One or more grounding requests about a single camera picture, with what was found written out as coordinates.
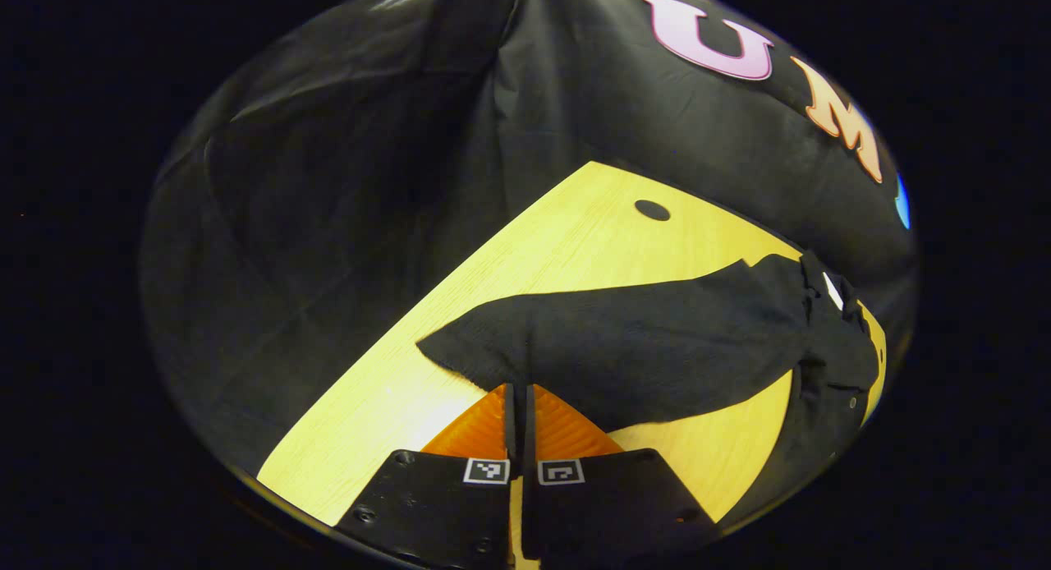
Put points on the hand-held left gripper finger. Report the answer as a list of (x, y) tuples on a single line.
[(530, 422), (511, 422)]

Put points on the black short-sleeved button shirt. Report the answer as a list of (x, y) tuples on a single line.
[(657, 348)]

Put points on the black backdrop cloth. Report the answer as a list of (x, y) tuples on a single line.
[(369, 184)]

